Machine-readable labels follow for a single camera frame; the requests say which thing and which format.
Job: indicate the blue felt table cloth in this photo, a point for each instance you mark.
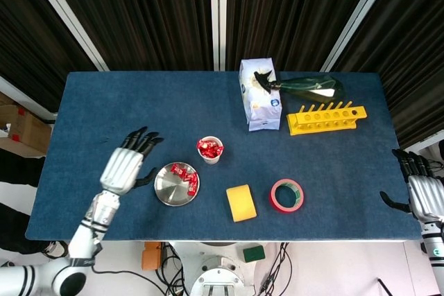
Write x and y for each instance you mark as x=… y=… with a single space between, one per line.
x=156 y=102

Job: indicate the cardboard box with red tape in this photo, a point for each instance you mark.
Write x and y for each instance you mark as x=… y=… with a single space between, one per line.
x=33 y=133

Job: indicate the white frame post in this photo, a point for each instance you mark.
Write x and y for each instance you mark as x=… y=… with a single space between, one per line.
x=215 y=15
x=66 y=15
x=361 y=15

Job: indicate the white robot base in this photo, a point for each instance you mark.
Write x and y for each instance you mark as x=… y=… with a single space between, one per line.
x=215 y=265

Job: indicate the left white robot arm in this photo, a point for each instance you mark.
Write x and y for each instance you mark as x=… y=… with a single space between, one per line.
x=83 y=240

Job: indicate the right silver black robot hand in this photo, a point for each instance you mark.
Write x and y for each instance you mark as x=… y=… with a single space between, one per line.
x=428 y=200

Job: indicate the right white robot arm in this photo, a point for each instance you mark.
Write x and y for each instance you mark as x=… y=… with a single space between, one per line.
x=434 y=251

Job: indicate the orange box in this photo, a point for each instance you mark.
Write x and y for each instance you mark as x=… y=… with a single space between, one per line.
x=151 y=258

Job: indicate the white frame rail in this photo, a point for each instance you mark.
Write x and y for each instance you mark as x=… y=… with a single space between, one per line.
x=27 y=102
x=423 y=141

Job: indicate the yellow sponge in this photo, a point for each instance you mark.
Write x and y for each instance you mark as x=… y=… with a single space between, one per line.
x=241 y=204

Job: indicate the green foam block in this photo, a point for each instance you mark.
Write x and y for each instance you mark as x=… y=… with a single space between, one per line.
x=254 y=253

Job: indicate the white blue tissue pack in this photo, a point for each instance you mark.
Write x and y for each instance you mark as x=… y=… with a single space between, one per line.
x=260 y=112

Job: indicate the white paper cup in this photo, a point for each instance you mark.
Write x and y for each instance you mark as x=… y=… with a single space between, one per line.
x=212 y=161

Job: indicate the flat cardboard box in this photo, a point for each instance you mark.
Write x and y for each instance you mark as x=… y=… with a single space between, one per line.
x=17 y=144

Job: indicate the person in black trousers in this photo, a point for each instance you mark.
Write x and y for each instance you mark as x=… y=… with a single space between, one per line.
x=17 y=167

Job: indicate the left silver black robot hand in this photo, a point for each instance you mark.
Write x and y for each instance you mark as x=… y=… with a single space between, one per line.
x=121 y=171

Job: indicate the black rod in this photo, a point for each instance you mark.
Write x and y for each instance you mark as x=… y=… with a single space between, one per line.
x=384 y=287

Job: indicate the red tape roll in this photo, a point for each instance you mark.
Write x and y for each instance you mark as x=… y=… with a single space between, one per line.
x=273 y=199

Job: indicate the metal dish with candies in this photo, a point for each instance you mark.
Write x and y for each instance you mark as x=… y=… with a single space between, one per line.
x=171 y=190

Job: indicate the yellow test tube rack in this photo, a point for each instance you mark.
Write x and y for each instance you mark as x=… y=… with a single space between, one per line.
x=326 y=126

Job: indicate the black pleated curtain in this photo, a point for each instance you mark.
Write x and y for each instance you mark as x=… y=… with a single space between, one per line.
x=416 y=50
x=295 y=15
x=138 y=15
x=27 y=32

